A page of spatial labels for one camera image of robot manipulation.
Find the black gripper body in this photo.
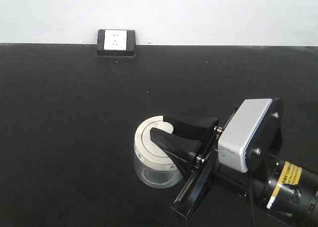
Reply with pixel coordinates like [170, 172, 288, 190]
[171, 105, 283, 220]

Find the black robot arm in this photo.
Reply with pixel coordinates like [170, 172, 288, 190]
[150, 99, 318, 227]

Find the glass jar with cream lid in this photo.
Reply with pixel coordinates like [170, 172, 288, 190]
[134, 115, 182, 189]

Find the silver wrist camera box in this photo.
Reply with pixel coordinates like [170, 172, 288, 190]
[218, 98, 273, 173]

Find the black and white power socket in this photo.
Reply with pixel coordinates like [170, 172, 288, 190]
[96, 29, 137, 57]

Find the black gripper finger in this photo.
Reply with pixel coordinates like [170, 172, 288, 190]
[163, 115, 219, 142]
[150, 128, 203, 178]

